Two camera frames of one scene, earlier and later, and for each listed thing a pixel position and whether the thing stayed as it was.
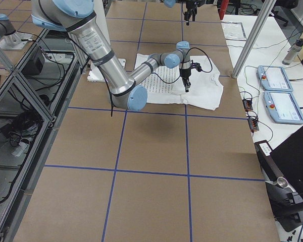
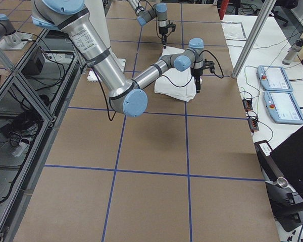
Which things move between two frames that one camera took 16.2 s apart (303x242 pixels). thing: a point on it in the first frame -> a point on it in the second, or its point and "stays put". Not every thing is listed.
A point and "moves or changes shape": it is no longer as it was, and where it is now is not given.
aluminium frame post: x=253 y=38 stays put
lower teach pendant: x=283 y=108 stays put
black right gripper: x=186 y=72 -> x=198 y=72
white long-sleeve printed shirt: x=164 y=84 moves or changes shape
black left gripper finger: x=187 y=16 -> x=163 y=41
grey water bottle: x=294 y=51 stays put
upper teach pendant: x=273 y=78 stays put
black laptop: x=294 y=158 stays put
